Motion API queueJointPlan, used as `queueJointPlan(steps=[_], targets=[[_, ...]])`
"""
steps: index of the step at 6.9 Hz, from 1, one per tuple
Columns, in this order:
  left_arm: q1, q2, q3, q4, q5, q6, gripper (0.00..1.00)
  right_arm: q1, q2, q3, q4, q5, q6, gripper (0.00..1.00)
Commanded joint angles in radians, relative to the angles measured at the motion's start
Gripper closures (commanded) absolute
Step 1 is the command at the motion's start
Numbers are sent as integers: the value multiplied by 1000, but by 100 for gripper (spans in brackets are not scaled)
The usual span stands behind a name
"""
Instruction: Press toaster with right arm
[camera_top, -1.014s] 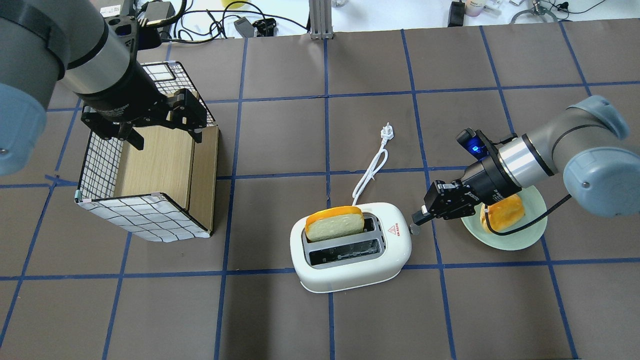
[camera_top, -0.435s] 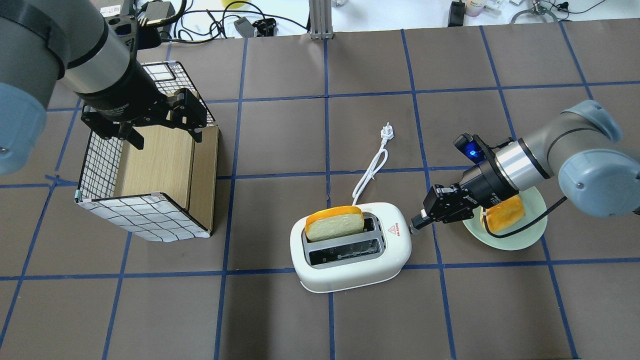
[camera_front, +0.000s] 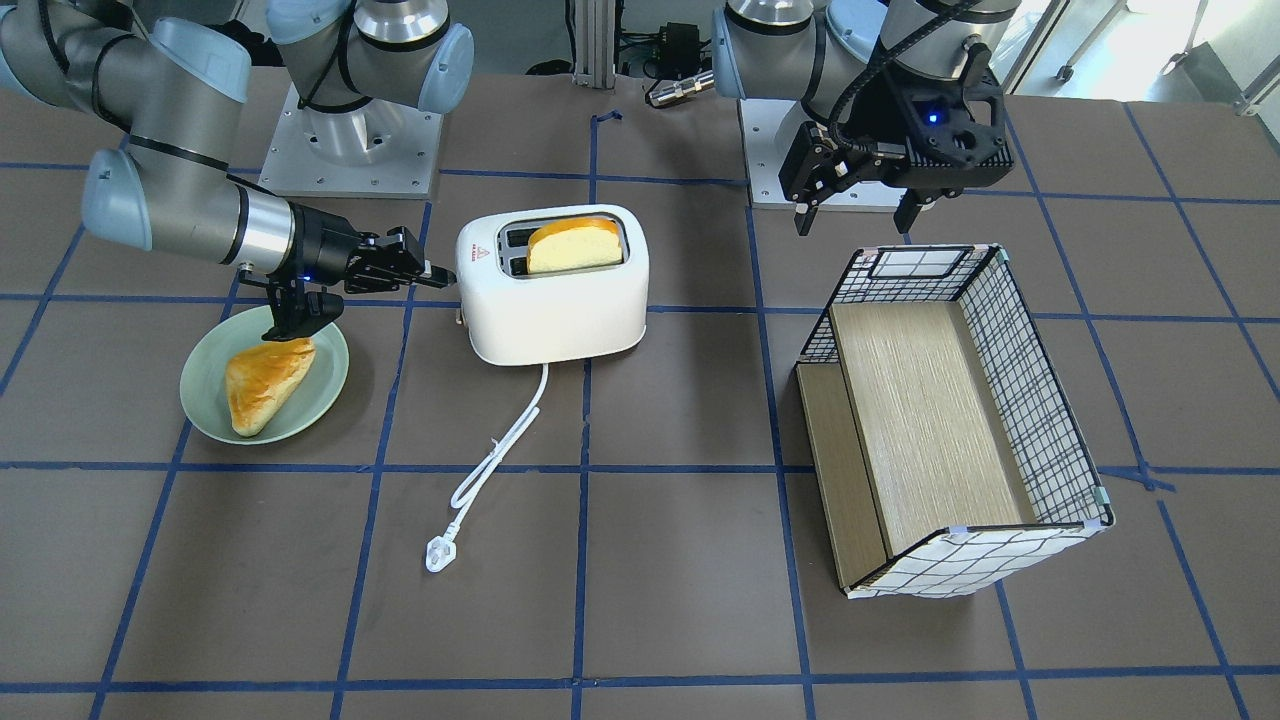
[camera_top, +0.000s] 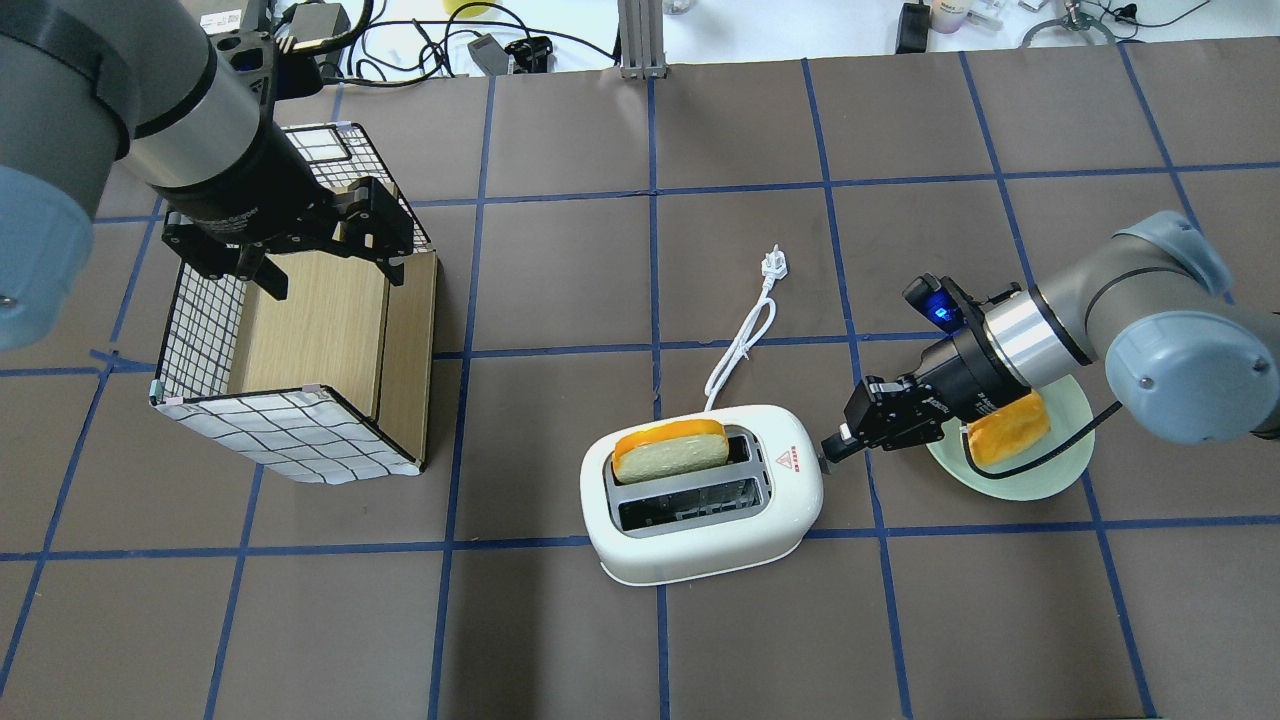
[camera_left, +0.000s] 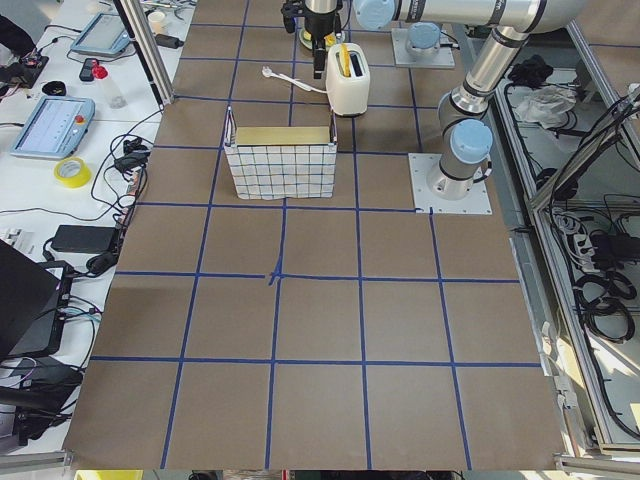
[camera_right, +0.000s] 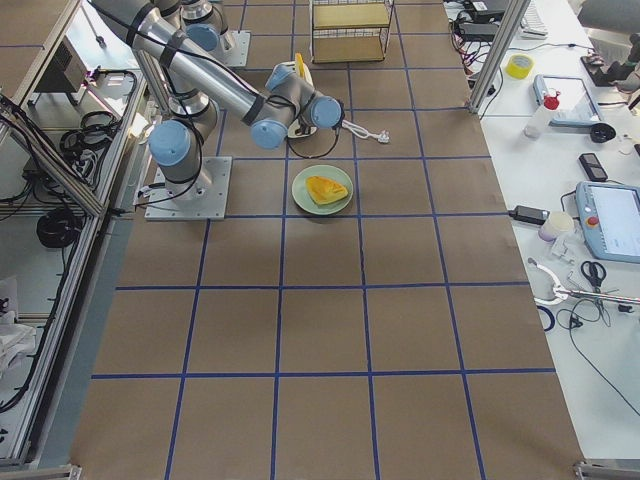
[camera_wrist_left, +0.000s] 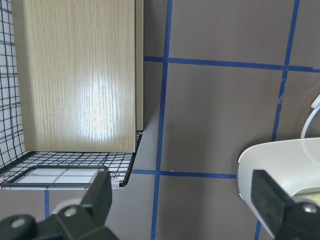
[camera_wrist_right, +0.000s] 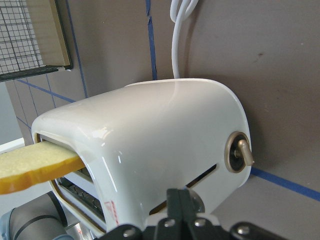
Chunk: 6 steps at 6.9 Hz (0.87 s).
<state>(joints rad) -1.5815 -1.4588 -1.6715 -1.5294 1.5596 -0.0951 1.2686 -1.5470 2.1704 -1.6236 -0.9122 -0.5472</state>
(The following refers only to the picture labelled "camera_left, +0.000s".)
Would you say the black power adapter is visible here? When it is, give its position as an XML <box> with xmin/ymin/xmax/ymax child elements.
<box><xmin>51</xmin><ymin>225</ymin><xmax>118</xmax><ymax>254</ymax></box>

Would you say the blue teach pendant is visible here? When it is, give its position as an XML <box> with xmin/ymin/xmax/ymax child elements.
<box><xmin>70</xmin><ymin>13</ymin><xmax>130</xmax><ymax>57</ymax></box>
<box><xmin>9</xmin><ymin>96</ymin><xmax>95</xmax><ymax>160</ymax></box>

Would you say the black laptop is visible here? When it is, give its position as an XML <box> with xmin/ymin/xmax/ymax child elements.
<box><xmin>1</xmin><ymin>242</ymin><xmax>72</xmax><ymax>360</ymax></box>

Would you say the black bowl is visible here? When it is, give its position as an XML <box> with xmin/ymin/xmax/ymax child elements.
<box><xmin>41</xmin><ymin>80</ymin><xmax>67</xmax><ymax>96</ymax></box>

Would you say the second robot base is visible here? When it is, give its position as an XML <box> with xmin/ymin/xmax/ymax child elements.
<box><xmin>391</xmin><ymin>22</ymin><xmax>455</xmax><ymax>69</ymax></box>

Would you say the blue teach pendant near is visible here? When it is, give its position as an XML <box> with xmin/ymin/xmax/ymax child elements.
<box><xmin>9</xmin><ymin>96</ymin><xmax>95</xmax><ymax>160</ymax></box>

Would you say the white toaster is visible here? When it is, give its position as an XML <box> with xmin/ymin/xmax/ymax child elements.
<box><xmin>326</xmin><ymin>42</ymin><xmax>370</xmax><ymax>117</ymax></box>

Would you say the checked fabric basket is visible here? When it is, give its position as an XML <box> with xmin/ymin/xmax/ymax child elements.
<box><xmin>224</xmin><ymin>108</ymin><xmax>338</xmax><ymax>200</ymax></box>

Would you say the crumpled white cloth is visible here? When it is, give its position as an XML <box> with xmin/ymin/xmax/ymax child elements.
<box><xmin>514</xmin><ymin>86</ymin><xmax>576</xmax><ymax>129</ymax></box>

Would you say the clear bottle red cap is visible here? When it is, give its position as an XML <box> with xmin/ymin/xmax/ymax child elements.
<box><xmin>91</xmin><ymin>60</ymin><xmax>127</xmax><ymax>109</ymax></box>

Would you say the yellow toast slice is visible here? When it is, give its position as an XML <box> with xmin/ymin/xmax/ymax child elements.
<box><xmin>339</xmin><ymin>43</ymin><xmax>351</xmax><ymax>78</ymax></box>

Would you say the paper cup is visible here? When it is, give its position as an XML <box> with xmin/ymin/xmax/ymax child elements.
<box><xmin>147</xmin><ymin>11</ymin><xmax>168</xmax><ymax>35</ymax></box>

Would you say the light green plate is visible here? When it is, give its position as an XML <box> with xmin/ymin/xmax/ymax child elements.
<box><xmin>299</xmin><ymin>28</ymin><xmax>312</xmax><ymax>43</ymax></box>

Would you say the white power cord with plug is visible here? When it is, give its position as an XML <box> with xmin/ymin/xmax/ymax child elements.
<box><xmin>261</xmin><ymin>66</ymin><xmax>329</xmax><ymax>95</ymax></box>

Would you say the aluminium frame post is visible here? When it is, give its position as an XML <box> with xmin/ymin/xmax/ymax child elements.
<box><xmin>113</xmin><ymin>0</ymin><xmax>174</xmax><ymax>107</ymax></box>

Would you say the black cloth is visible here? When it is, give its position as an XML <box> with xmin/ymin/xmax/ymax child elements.
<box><xmin>507</xmin><ymin>54</ymin><xmax>554</xmax><ymax>89</ymax></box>

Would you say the blue teach pendant far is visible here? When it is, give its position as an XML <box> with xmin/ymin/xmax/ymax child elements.
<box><xmin>70</xmin><ymin>13</ymin><xmax>130</xmax><ymax>57</ymax></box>

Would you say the yellow tape roll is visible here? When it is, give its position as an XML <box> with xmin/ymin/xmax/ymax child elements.
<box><xmin>54</xmin><ymin>157</ymin><xmax>92</xmax><ymax>189</ymax></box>

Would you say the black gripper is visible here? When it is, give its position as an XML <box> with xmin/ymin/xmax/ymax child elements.
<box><xmin>280</xmin><ymin>0</ymin><xmax>343</xmax><ymax>79</ymax></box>

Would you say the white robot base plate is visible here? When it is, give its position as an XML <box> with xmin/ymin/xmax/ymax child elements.
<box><xmin>408</xmin><ymin>153</ymin><xmax>492</xmax><ymax>215</ymax></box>

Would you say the black cable bundle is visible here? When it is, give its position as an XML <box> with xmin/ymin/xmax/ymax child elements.
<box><xmin>572</xmin><ymin>269</ymin><xmax>637</xmax><ymax>345</ymax></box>

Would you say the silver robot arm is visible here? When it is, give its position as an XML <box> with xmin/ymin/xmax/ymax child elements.
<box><xmin>353</xmin><ymin>0</ymin><xmax>585</xmax><ymax>201</ymax></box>

